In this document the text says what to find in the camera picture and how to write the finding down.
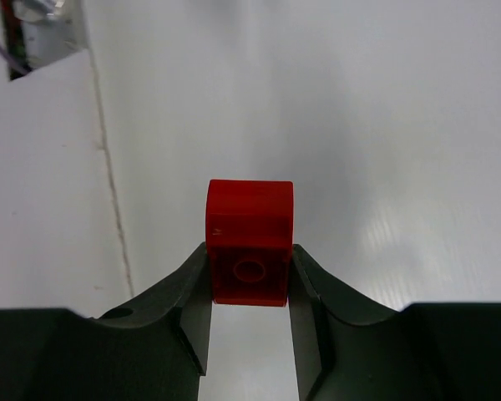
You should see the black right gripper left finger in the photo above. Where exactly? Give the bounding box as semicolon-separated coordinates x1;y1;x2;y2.
0;246;212;400

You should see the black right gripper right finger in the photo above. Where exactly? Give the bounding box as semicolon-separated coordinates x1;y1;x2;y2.
288;246;501;400

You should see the red curved lego brick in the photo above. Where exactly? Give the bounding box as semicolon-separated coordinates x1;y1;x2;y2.
205;179;294;307

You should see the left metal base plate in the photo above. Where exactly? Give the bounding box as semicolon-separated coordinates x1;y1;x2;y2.
0;0;89;81

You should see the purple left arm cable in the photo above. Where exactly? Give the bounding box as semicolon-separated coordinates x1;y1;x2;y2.
0;20;30;76

